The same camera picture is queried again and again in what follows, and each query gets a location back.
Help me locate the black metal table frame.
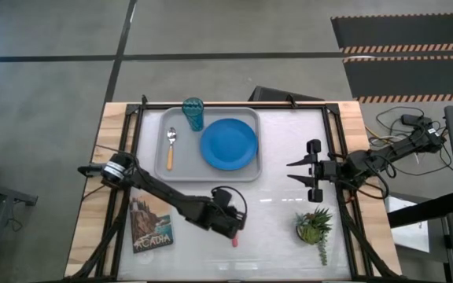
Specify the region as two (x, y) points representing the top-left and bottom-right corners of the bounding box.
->
(64, 94), (399, 282)

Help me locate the metal spoon with wooden handle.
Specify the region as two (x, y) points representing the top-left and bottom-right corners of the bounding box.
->
(166, 127), (178, 171)

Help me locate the blue plate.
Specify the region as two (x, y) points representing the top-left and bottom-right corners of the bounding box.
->
(200, 118), (260, 171)

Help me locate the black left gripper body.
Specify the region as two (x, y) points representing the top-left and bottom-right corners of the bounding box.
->
(201, 187), (248, 239)

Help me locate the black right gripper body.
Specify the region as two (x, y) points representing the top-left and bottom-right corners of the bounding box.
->
(307, 139), (344, 204)

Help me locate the white paper sheet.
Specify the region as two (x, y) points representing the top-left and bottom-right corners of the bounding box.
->
(385, 195), (431, 253)

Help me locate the black cable tangle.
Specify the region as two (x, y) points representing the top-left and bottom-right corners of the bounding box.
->
(367, 105), (453, 178)

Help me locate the white work surface sheet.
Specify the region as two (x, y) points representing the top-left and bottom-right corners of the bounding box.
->
(118, 108), (353, 281)

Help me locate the black power adapter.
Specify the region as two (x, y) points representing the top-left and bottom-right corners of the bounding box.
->
(401, 113), (421, 127)

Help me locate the black chair back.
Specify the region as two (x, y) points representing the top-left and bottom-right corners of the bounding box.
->
(248, 85), (325, 102)

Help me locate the potted succulent plant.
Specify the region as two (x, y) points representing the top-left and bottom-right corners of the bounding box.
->
(294, 207), (334, 266)

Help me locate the teal plastic cup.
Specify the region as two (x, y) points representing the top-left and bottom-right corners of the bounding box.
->
(182, 97), (204, 132)

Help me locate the black floor mat striped edge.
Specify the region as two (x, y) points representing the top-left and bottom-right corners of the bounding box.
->
(330, 13), (453, 55)
(342, 54), (453, 105)

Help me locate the grey plastic tray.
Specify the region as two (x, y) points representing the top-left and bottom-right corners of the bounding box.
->
(154, 106), (263, 183)

